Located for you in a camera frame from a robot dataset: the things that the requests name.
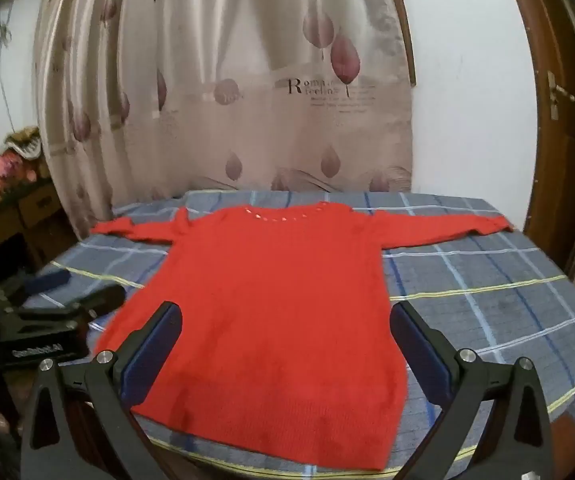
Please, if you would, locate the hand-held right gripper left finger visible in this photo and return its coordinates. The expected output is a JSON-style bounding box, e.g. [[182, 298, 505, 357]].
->
[[20, 301, 183, 480]]

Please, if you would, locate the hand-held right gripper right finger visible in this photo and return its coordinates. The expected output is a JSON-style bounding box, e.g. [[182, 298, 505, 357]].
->
[[390, 301, 553, 480]]

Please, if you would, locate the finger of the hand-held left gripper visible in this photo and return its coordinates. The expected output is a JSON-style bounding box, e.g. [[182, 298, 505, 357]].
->
[[0, 269, 71, 307], [18, 285, 126, 323]]

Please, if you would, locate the red knit sweater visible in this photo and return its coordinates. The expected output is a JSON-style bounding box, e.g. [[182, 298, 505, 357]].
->
[[90, 201, 514, 471]]

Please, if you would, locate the cardboard box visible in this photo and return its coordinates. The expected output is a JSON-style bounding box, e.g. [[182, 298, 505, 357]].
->
[[18, 187, 66, 229], [0, 210, 79, 283]]

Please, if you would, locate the grey plaid bed sheet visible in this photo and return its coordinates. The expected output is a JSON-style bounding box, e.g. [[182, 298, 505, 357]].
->
[[38, 189, 575, 468]]

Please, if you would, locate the floral cloth bundle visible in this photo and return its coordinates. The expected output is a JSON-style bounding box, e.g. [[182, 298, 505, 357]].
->
[[0, 125, 51, 206]]

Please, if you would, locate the brown wooden door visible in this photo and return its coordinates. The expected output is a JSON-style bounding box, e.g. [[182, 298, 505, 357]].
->
[[500, 0, 575, 321]]

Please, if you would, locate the beige leaf print curtain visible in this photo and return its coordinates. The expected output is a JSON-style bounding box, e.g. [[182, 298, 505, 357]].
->
[[32, 0, 414, 241]]

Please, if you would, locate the grey wall cord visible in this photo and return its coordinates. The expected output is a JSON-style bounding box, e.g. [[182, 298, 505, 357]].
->
[[0, 10, 19, 132]]

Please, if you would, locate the metal door handle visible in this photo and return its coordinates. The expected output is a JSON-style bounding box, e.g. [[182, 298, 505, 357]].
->
[[547, 72, 575, 121]]

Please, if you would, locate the brown wooden window frame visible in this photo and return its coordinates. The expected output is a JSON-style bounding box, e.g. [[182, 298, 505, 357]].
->
[[385, 0, 417, 87]]

